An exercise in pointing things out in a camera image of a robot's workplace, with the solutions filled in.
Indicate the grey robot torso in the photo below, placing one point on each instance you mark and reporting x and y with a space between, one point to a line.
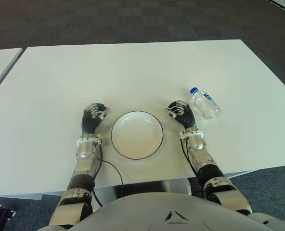
157 214

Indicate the clear water bottle blue cap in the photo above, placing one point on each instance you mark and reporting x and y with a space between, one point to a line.
205 103

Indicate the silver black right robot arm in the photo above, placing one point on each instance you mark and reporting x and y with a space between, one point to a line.
196 143

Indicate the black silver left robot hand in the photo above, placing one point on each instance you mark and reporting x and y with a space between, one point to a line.
90 122

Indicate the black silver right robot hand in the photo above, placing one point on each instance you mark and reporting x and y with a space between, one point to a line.
185 118

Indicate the white side table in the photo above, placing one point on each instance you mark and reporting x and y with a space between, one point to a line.
0 65

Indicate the black wheeled stand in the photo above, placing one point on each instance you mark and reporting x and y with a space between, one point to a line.
4 216

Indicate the white plate black rim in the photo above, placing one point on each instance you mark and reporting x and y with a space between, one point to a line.
137 134

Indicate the white furniture edge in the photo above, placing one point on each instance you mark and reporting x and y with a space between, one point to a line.
284 5

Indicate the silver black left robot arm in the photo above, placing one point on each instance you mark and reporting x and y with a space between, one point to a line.
84 150

